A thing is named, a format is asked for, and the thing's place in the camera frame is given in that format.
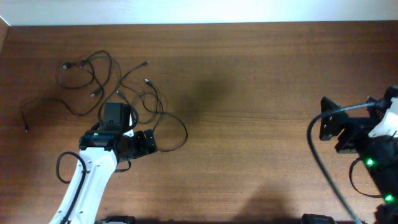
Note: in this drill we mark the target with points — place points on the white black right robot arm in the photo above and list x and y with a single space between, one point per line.
379 155

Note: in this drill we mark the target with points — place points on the wooden side panel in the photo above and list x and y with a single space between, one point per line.
4 27

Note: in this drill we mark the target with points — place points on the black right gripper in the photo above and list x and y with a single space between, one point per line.
355 127

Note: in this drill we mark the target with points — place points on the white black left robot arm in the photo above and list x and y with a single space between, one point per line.
101 149

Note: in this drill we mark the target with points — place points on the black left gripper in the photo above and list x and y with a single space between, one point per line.
143 149

